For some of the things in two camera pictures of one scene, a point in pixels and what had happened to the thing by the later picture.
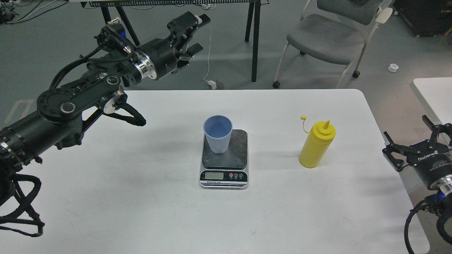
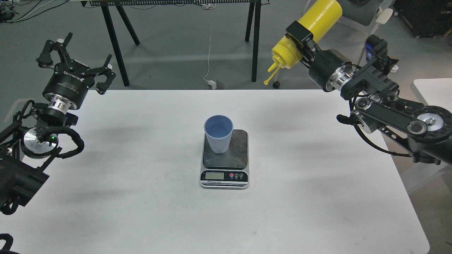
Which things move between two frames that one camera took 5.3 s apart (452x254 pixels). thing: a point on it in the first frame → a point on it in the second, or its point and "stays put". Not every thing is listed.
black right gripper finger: (396, 164) → (298, 34)
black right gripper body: (432, 159) → (330, 70)
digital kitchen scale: (229, 170) stays put
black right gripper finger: (436, 129) → (309, 49)
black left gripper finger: (182, 27) → (45, 59)
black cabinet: (426, 18) stays put
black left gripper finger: (184, 59) → (101, 88)
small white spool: (393, 67) stays put
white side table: (435, 94) stays put
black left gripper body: (159, 56) → (65, 89)
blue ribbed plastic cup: (218, 128) stays put
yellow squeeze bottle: (317, 143) → (321, 14)
